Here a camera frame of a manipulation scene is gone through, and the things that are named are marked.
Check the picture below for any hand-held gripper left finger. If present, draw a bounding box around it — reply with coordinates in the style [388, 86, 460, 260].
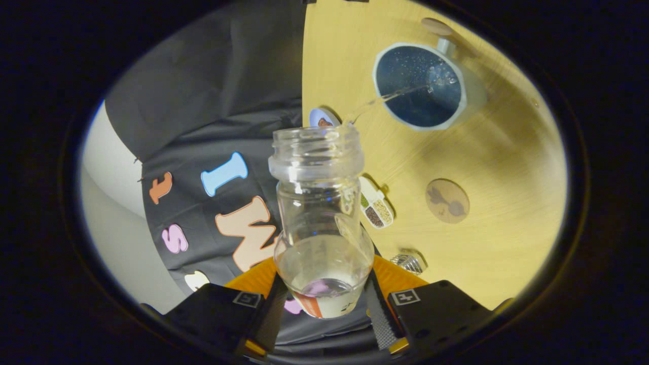
[165, 258, 289, 358]

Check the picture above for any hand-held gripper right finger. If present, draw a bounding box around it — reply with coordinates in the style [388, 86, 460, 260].
[365, 256, 495, 355]

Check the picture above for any clear glass juice bottle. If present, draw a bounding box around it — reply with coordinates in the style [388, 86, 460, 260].
[268, 124, 375, 319]

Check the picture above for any round wooden coaster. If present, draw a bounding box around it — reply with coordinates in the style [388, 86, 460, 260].
[425, 178, 470, 224]

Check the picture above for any pale cup with wooden handle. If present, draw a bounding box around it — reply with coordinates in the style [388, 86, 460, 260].
[373, 18, 488, 131]

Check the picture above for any ribbed metal container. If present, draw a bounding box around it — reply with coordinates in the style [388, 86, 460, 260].
[389, 252, 426, 276]

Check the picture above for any white divided grain dish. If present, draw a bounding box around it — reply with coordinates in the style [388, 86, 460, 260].
[359, 176, 394, 229]

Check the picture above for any wooden table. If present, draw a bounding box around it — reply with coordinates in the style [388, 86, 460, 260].
[302, 0, 567, 311]

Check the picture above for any light blue plate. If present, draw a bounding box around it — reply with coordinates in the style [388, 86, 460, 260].
[309, 107, 341, 128]

